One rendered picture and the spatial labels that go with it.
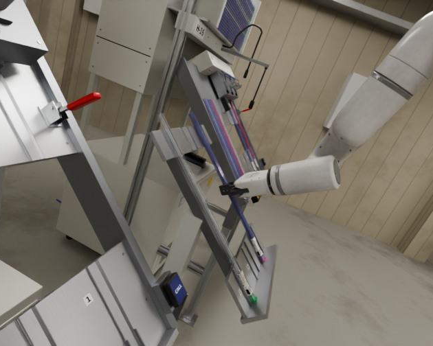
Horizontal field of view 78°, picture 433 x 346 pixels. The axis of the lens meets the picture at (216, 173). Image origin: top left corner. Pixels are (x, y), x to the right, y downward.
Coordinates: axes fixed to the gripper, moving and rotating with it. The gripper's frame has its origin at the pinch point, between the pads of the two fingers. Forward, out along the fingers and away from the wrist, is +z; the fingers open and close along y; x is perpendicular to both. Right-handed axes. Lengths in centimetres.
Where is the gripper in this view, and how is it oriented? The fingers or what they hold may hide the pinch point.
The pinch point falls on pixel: (227, 188)
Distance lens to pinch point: 82.4
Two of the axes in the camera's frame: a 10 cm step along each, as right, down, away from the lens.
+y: -5.1, 3.2, -8.0
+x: 3.1, 9.4, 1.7
